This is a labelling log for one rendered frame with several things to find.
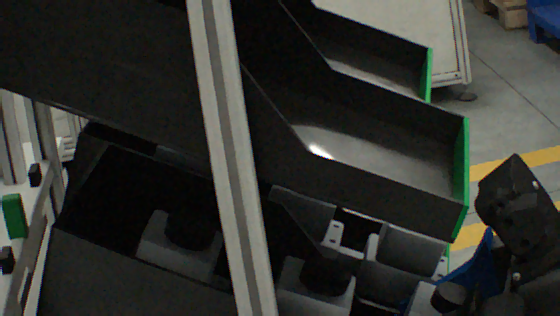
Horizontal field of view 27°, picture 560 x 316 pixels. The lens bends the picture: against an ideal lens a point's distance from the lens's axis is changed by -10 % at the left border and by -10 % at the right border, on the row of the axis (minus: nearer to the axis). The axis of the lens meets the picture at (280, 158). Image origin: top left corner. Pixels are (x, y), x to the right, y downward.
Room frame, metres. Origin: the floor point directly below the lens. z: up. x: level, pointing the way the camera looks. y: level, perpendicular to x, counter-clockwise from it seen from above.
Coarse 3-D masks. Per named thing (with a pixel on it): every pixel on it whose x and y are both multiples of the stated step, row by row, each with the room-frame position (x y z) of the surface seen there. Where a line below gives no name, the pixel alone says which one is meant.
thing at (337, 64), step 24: (288, 0) 0.87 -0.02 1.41; (312, 24) 0.86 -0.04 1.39; (336, 24) 0.86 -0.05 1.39; (360, 24) 0.86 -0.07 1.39; (336, 48) 0.85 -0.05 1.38; (360, 48) 0.86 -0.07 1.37; (384, 48) 0.85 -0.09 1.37; (408, 48) 0.85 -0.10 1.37; (432, 48) 0.85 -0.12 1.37; (360, 72) 0.81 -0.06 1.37; (384, 72) 0.83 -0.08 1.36; (408, 72) 0.84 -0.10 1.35
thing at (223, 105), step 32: (192, 0) 0.57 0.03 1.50; (224, 0) 0.57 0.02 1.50; (192, 32) 0.57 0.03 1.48; (224, 32) 0.57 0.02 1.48; (224, 64) 0.57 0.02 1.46; (224, 96) 0.57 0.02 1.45; (32, 128) 0.89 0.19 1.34; (224, 128) 0.57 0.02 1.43; (224, 160) 0.57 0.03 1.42; (64, 192) 0.90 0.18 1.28; (224, 192) 0.57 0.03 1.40; (256, 192) 0.57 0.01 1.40; (224, 224) 0.57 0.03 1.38; (256, 224) 0.57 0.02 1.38; (256, 256) 0.57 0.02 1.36; (256, 288) 0.57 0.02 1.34
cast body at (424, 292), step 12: (420, 288) 0.67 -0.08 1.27; (432, 288) 0.68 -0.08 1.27; (444, 288) 0.66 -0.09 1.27; (456, 288) 0.66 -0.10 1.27; (420, 300) 0.66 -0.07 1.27; (432, 300) 0.66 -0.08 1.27; (444, 300) 0.65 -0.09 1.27; (456, 300) 0.65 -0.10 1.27; (408, 312) 0.65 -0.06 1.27; (420, 312) 0.64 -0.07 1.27; (432, 312) 0.65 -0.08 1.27; (444, 312) 0.65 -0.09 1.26
